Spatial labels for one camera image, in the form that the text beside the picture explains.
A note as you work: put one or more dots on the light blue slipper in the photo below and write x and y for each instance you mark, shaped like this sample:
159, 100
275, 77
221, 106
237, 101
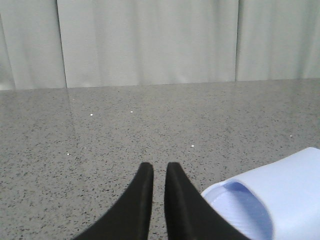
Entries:
277, 201

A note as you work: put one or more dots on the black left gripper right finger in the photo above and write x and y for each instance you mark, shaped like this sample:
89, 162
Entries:
188, 216

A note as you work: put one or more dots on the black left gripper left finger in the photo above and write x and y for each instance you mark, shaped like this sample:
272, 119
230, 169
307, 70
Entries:
129, 218

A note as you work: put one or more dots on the white pleated curtain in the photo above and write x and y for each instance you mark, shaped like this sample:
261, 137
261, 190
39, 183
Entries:
95, 43

